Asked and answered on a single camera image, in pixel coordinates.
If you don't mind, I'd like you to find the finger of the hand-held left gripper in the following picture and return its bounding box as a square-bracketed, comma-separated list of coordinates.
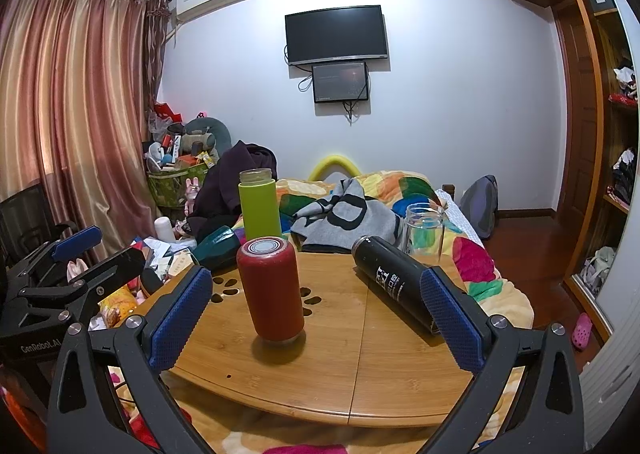
[7, 225, 104, 286]
[20, 246, 147, 309]

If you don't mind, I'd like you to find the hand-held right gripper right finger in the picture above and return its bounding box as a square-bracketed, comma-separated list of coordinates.
[420, 266, 584, 454]

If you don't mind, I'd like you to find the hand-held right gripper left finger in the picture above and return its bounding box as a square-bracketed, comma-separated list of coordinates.
[47, 265, 216, 454]

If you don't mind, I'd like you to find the dark green cup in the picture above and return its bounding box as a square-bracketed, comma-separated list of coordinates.
[192, 225, 240, 271]

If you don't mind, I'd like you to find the black office chair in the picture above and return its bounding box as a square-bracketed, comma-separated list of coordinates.
[0, 182, 79, 262]

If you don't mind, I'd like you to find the black bottle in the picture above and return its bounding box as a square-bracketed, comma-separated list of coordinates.
[351, 235, 446, 335]

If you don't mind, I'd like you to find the clear glass jar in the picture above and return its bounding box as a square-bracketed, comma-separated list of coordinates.
[402, 202, 446, 263]

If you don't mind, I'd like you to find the green storage basket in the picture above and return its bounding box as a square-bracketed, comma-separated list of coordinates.
[147, 166, 211, 209]

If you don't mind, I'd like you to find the red bottle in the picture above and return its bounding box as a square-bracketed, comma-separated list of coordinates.
[236, 236, 306, 343]

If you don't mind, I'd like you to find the pink rabbit toy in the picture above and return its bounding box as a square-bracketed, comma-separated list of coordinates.
[184, 177, 200, 216]

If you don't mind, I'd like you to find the bamboo tray table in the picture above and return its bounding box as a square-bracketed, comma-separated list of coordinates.
[137, 246, 507, 428]

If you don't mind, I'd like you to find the grey backpack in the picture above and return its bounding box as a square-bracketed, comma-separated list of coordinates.
[458, 174, 500, 240]

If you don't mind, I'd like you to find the pink slipper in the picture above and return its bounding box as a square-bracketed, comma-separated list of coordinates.
[571, 312, 594, 351]

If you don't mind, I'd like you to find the pink curtain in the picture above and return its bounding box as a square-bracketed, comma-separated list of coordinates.
[0, 0, 169, 247]

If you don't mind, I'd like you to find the dark purple clothing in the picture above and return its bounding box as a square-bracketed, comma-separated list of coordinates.
[192, 139, 279, 241]

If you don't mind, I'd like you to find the green bottle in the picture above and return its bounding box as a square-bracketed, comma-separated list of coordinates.
[238, 168, 283, 242]

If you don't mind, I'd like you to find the grey black cloth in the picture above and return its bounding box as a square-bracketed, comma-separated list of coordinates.
[290, 177, 404, 253]

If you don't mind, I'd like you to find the red bag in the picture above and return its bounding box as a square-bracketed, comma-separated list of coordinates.
[152, 102, 184, 123]

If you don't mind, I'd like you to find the grey plush pillow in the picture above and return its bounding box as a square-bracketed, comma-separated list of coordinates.
[180, 116, 232, 158]

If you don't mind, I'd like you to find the yellow foam tube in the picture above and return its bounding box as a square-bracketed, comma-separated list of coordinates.
[307, 156, 362, 183]

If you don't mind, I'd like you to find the wooden door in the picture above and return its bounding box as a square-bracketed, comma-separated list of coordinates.
[552, 0, 599, 226]

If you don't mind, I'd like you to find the wooden wardrobe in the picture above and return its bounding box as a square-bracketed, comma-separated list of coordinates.
[478, 0, 640, 377]

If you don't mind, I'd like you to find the small black monitor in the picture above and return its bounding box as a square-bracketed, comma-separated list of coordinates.
[312, 62, 370, 104]

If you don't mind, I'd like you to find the wall television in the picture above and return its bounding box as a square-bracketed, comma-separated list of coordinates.
[284, 5, 390, 68]

